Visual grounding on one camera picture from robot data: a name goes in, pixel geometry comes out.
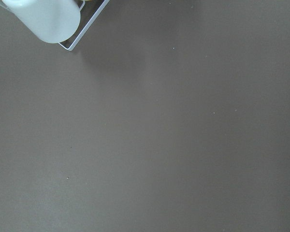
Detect mint green cup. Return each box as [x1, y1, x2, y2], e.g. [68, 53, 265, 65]
[3, 0, 81, 44]

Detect white wire cup rack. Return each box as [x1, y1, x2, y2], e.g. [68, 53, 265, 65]
[59, 0, 109, 51]

